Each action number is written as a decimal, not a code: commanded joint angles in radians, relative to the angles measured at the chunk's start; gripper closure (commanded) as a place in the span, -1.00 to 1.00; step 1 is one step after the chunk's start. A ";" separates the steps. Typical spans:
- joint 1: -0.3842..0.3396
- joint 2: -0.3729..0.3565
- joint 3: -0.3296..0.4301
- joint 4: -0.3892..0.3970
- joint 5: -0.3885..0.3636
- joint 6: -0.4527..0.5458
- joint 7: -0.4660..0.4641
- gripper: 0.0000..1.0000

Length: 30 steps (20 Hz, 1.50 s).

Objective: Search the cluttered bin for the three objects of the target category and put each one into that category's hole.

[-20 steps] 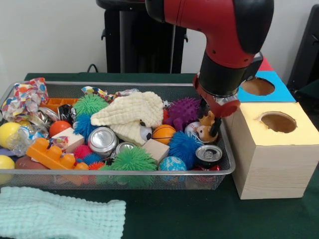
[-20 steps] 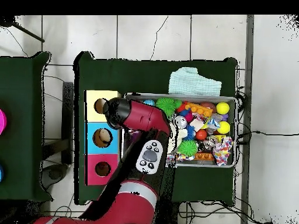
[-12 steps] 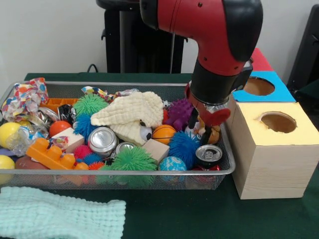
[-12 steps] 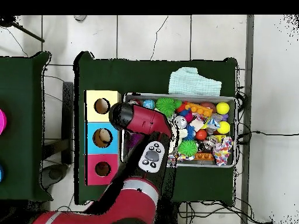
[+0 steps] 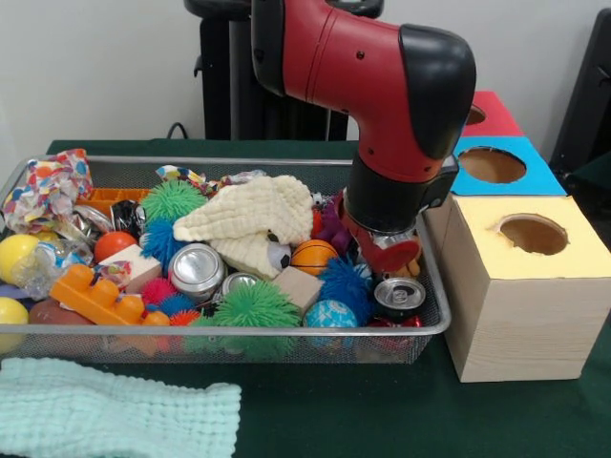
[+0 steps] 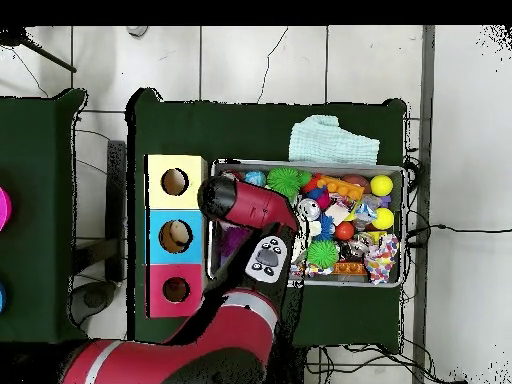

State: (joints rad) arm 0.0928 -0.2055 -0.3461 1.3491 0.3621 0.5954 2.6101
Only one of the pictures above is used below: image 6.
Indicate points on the purple spiky ball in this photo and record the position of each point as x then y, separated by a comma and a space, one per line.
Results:
232, 238

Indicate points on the mint green muslin cloth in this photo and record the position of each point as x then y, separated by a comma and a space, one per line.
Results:
332, 142

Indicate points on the wooden box with three holes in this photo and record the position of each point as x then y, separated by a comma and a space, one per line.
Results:
156, 240

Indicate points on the clear mesh bin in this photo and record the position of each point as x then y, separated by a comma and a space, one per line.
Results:
384, 276

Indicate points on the small globe ball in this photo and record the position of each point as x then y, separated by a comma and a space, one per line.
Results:
254, 178

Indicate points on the large green spiky ball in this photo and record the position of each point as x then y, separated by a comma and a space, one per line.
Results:
284, 180

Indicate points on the silver can with open top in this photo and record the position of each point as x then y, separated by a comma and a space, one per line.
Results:
309, 210

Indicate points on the small green spiky ball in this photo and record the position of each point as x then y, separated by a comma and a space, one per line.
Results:
323, 254

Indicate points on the dark green table cloth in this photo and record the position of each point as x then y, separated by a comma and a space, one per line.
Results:
264, 128

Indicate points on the orange plastic toy piece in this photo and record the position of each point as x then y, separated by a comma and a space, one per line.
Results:
340, 188

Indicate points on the orange and black ball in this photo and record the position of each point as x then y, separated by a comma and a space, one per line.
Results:
344, 231

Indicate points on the yellow tennis ball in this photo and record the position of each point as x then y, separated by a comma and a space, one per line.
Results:
383, 218

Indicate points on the black floor stand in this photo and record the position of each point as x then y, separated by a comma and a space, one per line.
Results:
116, 208

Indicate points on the green cloth side table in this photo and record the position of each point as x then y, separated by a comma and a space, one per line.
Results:
44, 312

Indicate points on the pink bowl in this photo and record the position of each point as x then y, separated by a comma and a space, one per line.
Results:
3, 208

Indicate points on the blue cup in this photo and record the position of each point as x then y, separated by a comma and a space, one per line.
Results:
2, 298

